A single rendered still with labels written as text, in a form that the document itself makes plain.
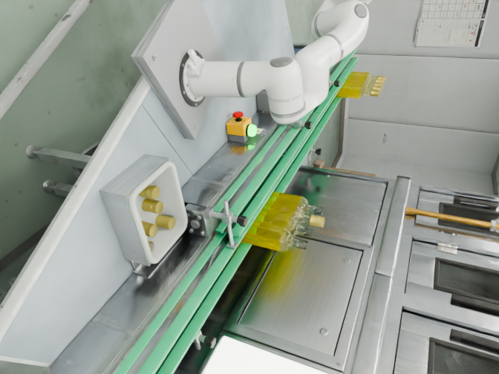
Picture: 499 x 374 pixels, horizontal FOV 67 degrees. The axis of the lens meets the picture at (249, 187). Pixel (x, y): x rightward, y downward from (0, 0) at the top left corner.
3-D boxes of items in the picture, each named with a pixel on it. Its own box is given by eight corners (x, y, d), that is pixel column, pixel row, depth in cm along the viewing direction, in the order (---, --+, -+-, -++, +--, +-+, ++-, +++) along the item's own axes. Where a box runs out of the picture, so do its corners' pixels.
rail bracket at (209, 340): (169, 344, 102) (213, 362, 96) (164, 329, 98) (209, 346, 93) (177, 332, 104) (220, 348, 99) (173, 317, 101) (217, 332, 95)
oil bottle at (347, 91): (326, 96, 213) (377, 100, 202) (326, 87, 209) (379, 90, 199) (328, 93, 217) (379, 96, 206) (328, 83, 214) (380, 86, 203)
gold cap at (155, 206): (139, 203, 96) (154, 206, 95) (148, 194, 99) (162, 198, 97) (143, 214, 99) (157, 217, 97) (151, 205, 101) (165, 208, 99)
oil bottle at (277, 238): (226, 239, 122) (288, 254, 114) (223, 225, 119) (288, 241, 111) (233, 228, 126) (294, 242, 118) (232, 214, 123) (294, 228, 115)
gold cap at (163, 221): (161, 225, 107) (174, 229, 105) (154, 226, 104) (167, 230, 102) (163, 214, 107) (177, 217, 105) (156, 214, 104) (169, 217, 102)
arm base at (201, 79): (171, 73, 97) (226, 73, 92) (187, 37, 102) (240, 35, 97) (195, 110, 110) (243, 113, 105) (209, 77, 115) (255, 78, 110)
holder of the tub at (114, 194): (130, 273, 101) (154, 280, 98) (98, 190, 85) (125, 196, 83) (166, 232, 114) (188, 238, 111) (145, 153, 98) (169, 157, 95)
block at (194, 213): (187, 234, 112) (207, 240, 109) (181, 209, 107) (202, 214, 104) (193, 227, 115) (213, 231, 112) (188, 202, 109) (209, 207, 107)
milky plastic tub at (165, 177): (125, 260, 98) (153, 268, 94) (99, 190, 85) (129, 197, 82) (164, 219, 110) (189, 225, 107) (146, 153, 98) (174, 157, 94)
